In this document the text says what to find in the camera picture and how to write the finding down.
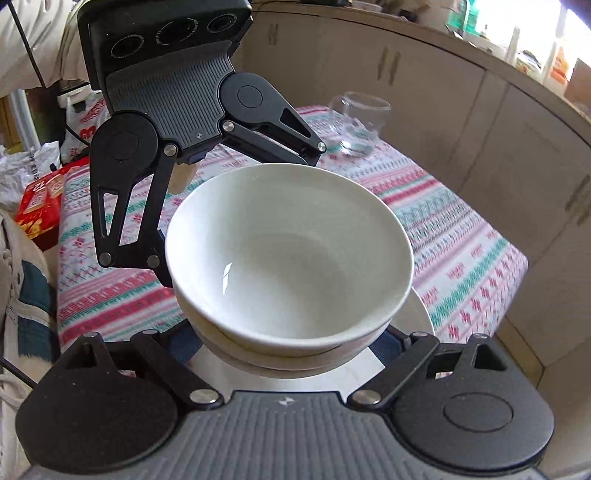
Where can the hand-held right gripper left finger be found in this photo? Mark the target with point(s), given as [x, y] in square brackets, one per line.
[159, 357]

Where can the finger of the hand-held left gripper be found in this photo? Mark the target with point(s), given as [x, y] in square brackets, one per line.
[159, 203]
[311, 152]

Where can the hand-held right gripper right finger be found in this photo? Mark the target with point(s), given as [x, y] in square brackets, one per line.
[406, 357]

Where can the white fruit print plate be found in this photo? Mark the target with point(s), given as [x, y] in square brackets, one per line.
[415, 318]

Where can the person's left hand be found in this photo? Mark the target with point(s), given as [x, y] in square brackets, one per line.
[181, 180]

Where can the clear glass mug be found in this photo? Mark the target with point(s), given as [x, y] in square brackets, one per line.
[360, 124]

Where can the white bag red print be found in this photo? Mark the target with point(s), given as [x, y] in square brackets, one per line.
[85, 124]

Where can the red snack box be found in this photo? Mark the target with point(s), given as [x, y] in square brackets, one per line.
[41, 203]

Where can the red green patterned tablecloth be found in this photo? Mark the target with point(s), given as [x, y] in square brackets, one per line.
[452, 230]

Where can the crumpled white plastic bag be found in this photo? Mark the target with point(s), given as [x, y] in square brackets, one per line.
[23, 175]

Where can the beige and teal cloth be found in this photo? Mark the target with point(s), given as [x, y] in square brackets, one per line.
[27, 295]

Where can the kitchen countertop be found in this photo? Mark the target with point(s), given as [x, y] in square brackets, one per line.
[489, 55]

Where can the green bottle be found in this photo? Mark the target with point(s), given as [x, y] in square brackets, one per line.
[461, 16]

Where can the white plastic cup stack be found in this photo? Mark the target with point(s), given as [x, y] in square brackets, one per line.
[513, 44]

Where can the glass jar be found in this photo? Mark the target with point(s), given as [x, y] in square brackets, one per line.
[529, 62]

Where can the window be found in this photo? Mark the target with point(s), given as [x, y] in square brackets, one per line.
[531, 18]

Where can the clear bottle orange label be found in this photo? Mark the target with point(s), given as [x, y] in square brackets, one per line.
[558, 62]

